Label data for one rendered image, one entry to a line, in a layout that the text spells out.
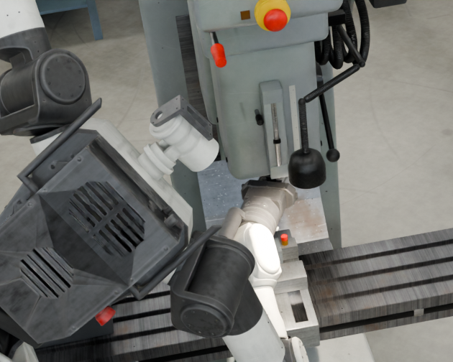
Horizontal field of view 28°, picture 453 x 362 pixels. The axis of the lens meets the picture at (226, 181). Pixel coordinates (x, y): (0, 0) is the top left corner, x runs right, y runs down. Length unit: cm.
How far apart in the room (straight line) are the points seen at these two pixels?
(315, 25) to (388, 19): 372
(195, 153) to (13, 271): 35
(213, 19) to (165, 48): 69
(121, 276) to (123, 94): 364
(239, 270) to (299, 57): 47
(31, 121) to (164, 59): 87
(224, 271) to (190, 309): 9
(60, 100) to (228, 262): 38
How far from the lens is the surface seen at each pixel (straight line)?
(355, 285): 224
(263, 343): 160
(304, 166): 168
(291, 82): 179
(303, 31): 171
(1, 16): 148
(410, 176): 410
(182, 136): 148
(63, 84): 143
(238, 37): 169
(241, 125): 182
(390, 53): 506
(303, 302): 210
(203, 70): 197
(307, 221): 245
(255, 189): 197
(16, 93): 148
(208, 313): 146
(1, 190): 443
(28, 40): 147
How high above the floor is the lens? 244
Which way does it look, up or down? 36 degrees down
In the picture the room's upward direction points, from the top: 8 degrees counter-clockwise
